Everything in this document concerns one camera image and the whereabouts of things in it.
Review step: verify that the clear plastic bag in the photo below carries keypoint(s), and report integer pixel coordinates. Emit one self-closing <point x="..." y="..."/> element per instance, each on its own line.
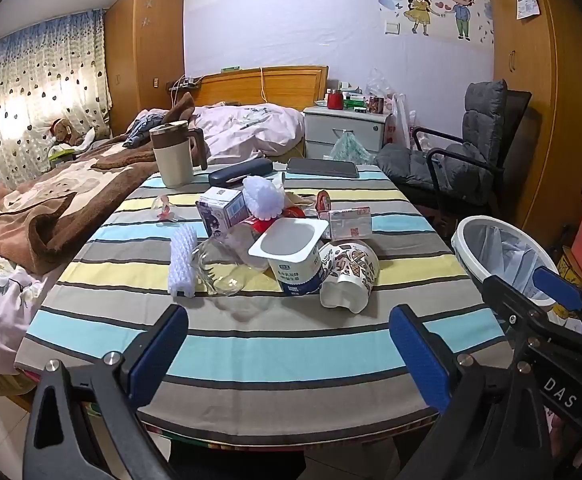
<point x="378" y="82"/>

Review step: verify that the black office chair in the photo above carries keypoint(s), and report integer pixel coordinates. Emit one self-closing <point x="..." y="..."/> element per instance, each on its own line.
<point x="516" y="125"/>

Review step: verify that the white wall switch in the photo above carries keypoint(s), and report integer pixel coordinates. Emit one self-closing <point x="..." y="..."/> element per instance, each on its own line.
<point x="392" y="28"/>

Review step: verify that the clear bin liner bag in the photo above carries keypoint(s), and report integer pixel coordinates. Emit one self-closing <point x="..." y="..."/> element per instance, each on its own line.
<point x="506" y="250"/>

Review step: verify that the green mesh plastic bag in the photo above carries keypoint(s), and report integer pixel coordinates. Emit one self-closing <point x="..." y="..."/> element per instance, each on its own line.
<point x="350" y="150"/>

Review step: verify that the blue plaid clothes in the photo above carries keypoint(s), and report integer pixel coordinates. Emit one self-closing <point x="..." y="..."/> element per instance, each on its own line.
<point x="141" y="130"/>

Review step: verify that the striped tablecloth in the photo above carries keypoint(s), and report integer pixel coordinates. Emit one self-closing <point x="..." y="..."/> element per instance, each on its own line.
<point x="271" y="360"/>

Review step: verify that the wooden headboard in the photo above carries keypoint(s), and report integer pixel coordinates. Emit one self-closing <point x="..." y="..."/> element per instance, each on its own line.
<point x="286" y="85"/>

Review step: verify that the clear snack jar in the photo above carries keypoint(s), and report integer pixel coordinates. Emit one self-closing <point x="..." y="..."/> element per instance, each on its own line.
<point x="376" y="105"/>

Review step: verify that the white waste bin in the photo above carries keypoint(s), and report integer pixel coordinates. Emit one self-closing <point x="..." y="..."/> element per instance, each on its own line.
<point x="463" y="252"/>

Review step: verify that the white plastic bag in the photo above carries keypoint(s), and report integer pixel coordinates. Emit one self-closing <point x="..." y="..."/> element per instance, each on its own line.
<point x="400" y="125"/>

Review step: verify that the dark blue glasses case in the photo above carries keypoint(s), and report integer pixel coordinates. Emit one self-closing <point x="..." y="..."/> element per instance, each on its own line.
<point x="238" y="174"/>

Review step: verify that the small clear cup red bits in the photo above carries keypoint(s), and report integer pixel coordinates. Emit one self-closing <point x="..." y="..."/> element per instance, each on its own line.
<point x="166" y="209"/>

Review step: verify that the patterned paper cup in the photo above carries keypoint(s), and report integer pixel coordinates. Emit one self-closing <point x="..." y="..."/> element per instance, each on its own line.
<point x="351" y="275"/>

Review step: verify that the beige mug brown lid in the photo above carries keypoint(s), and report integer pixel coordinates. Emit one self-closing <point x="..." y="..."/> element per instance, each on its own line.
<point x="171" y="160"/>

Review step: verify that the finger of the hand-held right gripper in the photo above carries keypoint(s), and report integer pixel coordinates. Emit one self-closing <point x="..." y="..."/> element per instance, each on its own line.
<point x="506" y="300"/>
<point x="558" y="285"/>

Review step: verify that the red snack wrapper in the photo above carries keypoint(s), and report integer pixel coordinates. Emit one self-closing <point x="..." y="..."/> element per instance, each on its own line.
<point x="262" y="225"/>

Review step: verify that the power strip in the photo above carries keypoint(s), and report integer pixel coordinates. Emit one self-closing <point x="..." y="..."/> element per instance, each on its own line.
<point x="186" y="82"/>

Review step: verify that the dark grey tablet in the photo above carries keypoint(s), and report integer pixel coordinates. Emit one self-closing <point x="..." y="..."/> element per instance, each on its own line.
<point x="323" y="167"/>

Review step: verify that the red jar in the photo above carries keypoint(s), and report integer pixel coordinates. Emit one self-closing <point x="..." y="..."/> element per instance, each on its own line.
<point x="335" y="100"/>

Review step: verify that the paper tag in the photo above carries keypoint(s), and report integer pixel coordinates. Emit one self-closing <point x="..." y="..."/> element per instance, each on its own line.
<point x="528" y="5"/>

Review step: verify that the clear plastic cup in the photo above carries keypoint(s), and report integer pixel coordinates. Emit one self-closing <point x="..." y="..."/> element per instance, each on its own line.
<point x="221" y="265"/>

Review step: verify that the red white small packet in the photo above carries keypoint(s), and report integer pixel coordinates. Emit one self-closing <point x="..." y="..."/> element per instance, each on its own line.
<point x="324" y="201"/>

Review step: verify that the round white foam net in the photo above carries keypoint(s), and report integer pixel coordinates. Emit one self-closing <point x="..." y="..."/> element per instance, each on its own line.
<point x="263" y="197"/>

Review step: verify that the green white box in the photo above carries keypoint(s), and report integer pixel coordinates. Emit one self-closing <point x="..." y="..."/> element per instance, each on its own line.
<point x="356" y="104"/>

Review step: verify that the pink duvet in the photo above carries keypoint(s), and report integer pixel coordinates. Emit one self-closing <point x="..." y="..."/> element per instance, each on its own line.
<point x="251" y="132"/>

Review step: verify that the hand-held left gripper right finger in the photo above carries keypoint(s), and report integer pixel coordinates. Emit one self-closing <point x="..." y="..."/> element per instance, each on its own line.
<point x="418" y="360"/>

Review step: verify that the white tissue packet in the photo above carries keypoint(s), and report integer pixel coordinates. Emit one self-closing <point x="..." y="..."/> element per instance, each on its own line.
<point x="351" y="224"/>

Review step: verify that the floral bed sheet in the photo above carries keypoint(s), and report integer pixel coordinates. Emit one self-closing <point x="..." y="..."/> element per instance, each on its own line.
<point x="1" y="305"/>

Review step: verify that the brown patterned blanket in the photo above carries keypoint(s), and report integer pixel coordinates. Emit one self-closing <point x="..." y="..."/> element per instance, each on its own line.
<point x="61" y="195"/>

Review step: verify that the brown teddy bear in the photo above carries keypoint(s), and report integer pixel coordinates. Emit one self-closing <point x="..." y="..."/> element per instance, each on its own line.
<point x="63" y="132"/>

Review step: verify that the grey nightstand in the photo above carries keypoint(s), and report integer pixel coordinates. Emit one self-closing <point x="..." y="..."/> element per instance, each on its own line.
<point x="346" y="130"/>

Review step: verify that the cartoon children wall sticker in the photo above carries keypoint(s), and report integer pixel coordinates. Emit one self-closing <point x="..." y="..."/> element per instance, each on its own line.
<point x="436" y="0"/>

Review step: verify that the long white foam net sleeve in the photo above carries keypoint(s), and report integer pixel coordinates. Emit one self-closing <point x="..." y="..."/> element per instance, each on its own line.
<point x="183" y="260"/>

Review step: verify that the wooden wardrobe star stickers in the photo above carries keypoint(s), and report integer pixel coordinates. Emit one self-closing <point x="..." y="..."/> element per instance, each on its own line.
<point x="143" y="60"/>

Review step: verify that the grey cushioned armchair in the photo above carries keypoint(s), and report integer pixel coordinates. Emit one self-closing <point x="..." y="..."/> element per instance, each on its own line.
<point x="478" y="120"/>

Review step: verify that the white yogurt cup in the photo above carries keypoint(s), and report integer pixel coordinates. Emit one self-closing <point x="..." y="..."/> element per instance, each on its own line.
<point x="291" y="255"/>

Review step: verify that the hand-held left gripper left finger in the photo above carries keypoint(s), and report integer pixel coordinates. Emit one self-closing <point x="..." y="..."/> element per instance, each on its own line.
<point x="158" y="355"/>

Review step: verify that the small white milk carton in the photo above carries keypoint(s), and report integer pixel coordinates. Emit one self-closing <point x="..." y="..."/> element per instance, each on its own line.
<point x="218" y="210"/>

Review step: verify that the large wooden wardrobe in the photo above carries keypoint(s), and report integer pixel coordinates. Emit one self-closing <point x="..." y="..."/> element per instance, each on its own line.
<point x="571" y="110"/>

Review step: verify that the heart print curtain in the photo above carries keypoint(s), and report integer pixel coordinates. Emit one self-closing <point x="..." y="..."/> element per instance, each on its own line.
<point x="36" y="85"/>

